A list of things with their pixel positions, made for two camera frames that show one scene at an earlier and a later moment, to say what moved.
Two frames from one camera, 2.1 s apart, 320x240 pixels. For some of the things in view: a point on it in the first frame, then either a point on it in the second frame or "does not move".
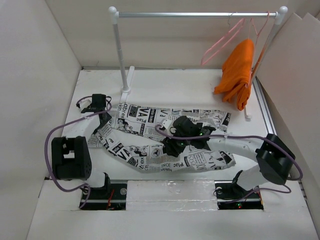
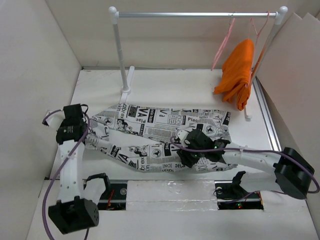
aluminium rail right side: [266, 110] does not move
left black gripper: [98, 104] to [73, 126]
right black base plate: [231, 196] does not move
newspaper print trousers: [131, 137] does not move
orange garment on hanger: [236, 77] does not move
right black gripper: [170, 144] to [185, 156]
